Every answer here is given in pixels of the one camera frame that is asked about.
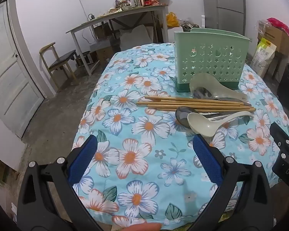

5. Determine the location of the grey cabinet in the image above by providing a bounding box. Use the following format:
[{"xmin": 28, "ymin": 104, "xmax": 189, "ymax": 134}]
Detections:
[{"xmin": 201, "ymin": 0, "xmax": 247, "ymax": 30}]

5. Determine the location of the yellow and white sack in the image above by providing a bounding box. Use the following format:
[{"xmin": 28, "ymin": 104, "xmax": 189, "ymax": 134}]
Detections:
[{"xmin": 250, "ymin": 37, "xmax": 277, "ymax": 78}]

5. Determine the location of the grey metal-frame table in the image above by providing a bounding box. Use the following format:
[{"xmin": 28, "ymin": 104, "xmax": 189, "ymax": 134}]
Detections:
[{"xmin": 66, "ymin": 5, "xmax": 169, "ymax": 76}]

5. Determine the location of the brown cardboard box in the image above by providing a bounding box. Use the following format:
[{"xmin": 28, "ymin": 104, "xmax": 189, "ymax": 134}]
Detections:
[{"xmin": 257, "ymin": 25, "xmax": 289, "ymax": 56}]

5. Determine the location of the white woven bag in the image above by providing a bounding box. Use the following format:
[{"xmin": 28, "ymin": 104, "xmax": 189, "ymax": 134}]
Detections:
[{"xmin": 119, "ymin": 24, "xmax": 155, "ymax": 47}]

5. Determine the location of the blue floral blanket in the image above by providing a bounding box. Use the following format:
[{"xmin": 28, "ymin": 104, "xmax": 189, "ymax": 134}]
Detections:
[{"xmin": 72, "ymin": 42, "xmax": 289, "ymax": 227}]

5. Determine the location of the wooden chair with dark seat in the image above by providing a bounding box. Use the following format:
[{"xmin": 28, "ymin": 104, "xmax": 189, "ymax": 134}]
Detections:
[{"xmin": 39, "ymin": 42, "xmax": 79, "ymax": 86}]

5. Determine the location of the clear plastic bag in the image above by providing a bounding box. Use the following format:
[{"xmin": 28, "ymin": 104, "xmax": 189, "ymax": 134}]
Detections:
[{"xmin": 256, "ymin": 19, "xmax": 271, "ymax": 39}]

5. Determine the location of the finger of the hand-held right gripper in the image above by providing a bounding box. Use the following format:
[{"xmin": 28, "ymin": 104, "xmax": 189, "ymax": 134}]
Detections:
[{"xmin": 270, "ymin": 122, "xmax": 289, "ymax": 155}]

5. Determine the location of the white plastic soup spoon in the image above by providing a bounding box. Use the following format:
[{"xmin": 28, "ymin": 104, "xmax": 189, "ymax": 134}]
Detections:
[{"xmin": 187, "ymin": 111, "xmax": 254, "ymax": 138}]

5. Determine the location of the metal spoon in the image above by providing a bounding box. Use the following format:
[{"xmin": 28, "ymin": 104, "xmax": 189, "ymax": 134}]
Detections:
[
  {"xmin": 193, "ymin": 88, "xmax": 252, "ymax": 107},
  {"xmin": 175, "ymin": 106, "xmax": 252, "ymax": 128}
]

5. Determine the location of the red plastic bag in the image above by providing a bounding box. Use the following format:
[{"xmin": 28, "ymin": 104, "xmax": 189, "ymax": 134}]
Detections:
[{"xmin": 267, "ymin": 18, "xmax": 289, "ymax": 38}]

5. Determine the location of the translucent rice paddle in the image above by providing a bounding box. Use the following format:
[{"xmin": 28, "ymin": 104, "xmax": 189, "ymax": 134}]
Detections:
[{"xmin": 189, "ymin": 73, "xmax": 248, "ymax": 102}]

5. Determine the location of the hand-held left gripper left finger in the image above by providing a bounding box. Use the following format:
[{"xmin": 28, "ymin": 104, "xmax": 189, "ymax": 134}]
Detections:
[{"xmin": 16, "ymin": 135, "xmax": 104, "ymax": 231}]

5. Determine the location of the bunch of wooden chopsticks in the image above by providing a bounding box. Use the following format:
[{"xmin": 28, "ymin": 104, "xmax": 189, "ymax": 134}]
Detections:
[{"xmin": 136, "ymin": 96, "xmax": 256, "ymax": 113}]

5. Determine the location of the small cardboard box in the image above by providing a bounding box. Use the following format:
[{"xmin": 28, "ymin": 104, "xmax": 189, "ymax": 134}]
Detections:
[{"xmin": 95, "ymin": 46, "xmax": 115, "ymax": 64}]

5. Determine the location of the green plastic utensil holder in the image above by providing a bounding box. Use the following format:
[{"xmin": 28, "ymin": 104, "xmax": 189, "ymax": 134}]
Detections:
[{"xmin": 174, "ymin": 28, "xmax": 251, "ymax": 93}]

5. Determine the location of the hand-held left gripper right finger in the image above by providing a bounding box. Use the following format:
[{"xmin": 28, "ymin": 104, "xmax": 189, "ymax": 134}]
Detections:
[{"xmin": 188, "ymin": 133, "xmax": 277, "ymax": 231}]

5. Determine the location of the yellow plastic bag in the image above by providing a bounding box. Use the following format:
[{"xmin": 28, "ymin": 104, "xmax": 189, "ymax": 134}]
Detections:
[{"xmin": 166, "ymin": 12, "xmax": 181, "ymax": 28}]

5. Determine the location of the white panel door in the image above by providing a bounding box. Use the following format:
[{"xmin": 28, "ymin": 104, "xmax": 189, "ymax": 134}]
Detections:
[{"xmin": 0, "ymin": 0, "xmax": 45, "ymax": 138}]

